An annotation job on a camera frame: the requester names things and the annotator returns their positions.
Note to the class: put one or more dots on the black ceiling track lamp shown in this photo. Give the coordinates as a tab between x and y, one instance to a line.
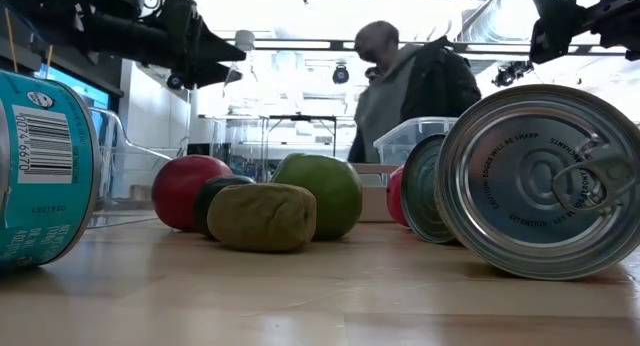
507	75

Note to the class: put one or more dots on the clear plastic fruit bin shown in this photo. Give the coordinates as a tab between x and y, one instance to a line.
120	201

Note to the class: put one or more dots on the large silver pull-tab can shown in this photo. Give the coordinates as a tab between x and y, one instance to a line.
530	186

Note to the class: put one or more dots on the olive brown kiwi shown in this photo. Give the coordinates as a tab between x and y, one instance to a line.
260	218

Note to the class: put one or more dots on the person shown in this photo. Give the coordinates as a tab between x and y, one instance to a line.
385	101

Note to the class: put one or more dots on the green apple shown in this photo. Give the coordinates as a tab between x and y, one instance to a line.
325	186

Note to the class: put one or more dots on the teal tuna can with barcode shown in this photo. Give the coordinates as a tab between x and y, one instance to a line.
50	211

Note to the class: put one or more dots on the long ceiling light bar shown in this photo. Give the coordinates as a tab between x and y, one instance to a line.
310	45

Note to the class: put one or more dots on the black backpack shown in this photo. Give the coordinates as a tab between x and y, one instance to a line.
440	81

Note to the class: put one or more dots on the clear flask with grey cap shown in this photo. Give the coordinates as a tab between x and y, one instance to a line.
244	40

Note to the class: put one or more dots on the dark plum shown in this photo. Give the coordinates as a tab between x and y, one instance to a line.
205	201

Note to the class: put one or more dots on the small silver tin can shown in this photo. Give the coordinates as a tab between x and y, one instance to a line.
425	196

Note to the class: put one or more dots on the red apple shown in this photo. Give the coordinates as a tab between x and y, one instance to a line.
180	191

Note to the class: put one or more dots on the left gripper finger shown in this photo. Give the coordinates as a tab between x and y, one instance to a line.
217	50
215	77

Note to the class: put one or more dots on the black round ceiling spotlight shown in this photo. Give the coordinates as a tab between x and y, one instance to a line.
341	75
175	82

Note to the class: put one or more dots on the black monitor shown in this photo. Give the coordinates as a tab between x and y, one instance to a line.
197	149

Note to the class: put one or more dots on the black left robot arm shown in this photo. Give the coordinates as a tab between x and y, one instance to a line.
100	31

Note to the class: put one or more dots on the red pomegranate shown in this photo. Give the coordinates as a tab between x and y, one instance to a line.
393	196

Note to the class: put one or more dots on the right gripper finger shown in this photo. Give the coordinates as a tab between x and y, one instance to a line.
552	26

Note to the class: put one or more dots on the blue lit window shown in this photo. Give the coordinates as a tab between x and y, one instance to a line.
75	88

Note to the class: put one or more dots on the clear plastic storage box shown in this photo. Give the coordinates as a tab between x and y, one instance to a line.
400	141

